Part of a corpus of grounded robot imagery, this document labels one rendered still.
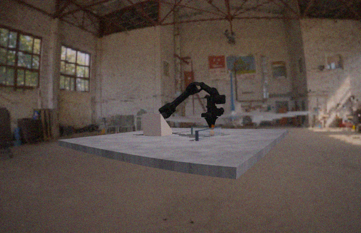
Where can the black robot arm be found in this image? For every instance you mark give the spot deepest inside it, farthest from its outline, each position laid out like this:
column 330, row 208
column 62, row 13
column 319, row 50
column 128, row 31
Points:
column 168, row 109

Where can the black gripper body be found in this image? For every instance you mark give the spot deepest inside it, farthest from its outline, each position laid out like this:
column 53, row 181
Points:
column 210, row 111

